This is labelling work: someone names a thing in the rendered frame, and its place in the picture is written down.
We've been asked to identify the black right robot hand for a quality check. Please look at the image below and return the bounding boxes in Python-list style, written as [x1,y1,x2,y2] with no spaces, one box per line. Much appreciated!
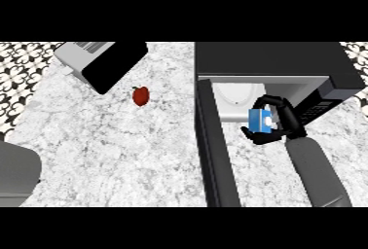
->
[238,94,309,146]

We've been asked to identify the blue milk carton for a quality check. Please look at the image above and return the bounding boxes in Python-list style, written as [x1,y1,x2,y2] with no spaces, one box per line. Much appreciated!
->
[247,108,275,134]

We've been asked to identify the dark grey microwave door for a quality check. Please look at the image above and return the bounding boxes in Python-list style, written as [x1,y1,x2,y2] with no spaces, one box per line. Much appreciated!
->
[194,79,243,208]

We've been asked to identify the grey and black toaster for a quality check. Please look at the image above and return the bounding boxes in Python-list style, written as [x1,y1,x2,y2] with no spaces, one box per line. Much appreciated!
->
[53,42,150,95]

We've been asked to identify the black microwave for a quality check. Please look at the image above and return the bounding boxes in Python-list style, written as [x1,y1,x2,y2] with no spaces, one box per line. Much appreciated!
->
[194,42,368,126]

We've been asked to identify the red apple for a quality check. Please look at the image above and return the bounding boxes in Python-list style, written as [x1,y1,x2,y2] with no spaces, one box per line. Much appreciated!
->
[132,86,151,108]

